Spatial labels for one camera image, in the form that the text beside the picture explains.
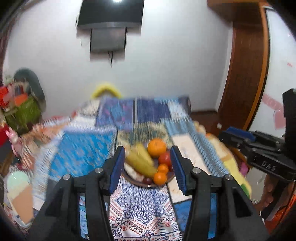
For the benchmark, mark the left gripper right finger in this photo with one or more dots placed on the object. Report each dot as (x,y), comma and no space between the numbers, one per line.
(217,202)

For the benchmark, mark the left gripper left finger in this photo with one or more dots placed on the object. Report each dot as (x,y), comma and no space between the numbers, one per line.
(58,218)

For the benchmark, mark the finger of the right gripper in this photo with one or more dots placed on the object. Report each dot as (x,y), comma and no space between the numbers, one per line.
(241,133)
(231,140)

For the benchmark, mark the orange mandarin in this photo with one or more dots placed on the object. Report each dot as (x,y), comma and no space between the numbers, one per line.
(160,178)

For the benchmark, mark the long yellow sugarcane piece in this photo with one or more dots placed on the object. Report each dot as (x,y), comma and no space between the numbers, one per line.
(140,165)

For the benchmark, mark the person's right hand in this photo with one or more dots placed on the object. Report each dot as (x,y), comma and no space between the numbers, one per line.
(270,183)

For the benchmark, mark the peach fleece blanket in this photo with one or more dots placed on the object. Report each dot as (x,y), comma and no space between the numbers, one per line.
(226,157)

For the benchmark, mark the ice cream shaped cushion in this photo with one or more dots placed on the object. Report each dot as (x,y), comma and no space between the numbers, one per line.
(20,196)

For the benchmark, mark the red tomato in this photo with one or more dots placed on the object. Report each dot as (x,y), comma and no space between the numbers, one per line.
(165,158)

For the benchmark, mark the dark purple round plate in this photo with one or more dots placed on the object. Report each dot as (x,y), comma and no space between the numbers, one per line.
(170,175)

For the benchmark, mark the large orange on plate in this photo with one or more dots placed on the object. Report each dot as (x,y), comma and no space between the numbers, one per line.
(156,147)

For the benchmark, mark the small orange behind cane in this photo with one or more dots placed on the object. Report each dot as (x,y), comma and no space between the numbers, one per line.
(163,168)

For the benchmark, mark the blue patchwork bedspread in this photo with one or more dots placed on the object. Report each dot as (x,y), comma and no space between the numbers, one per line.
(92,137)

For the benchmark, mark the pale peeled pomelo piece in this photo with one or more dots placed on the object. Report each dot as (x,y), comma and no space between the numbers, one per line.
(132,173)

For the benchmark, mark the pink toy figure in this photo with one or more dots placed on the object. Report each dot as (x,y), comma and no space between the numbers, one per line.
(15,140)

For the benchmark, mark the short yellow sugarcane piece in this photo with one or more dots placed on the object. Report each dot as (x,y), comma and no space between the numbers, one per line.
(141,150)

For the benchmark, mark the dark red grape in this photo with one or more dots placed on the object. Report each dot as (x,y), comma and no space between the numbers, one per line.
(147,181)

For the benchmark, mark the red gift box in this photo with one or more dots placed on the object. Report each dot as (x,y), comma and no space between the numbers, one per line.
(3,135)

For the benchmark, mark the green fabric storage box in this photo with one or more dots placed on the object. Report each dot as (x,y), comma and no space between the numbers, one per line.
(22,118)

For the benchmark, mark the orange box in pile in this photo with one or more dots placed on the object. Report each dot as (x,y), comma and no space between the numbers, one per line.
(19,99)

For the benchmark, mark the yellow curved chair back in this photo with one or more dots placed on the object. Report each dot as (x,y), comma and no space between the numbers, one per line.
(106,88)

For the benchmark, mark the grey plush pillow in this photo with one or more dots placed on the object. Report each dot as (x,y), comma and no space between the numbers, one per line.
(27,75)

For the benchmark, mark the black wall-mounted box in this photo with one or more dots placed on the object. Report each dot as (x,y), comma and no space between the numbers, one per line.
(108,40)

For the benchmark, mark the black wall television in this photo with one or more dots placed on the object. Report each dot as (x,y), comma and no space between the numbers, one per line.
(110,14)

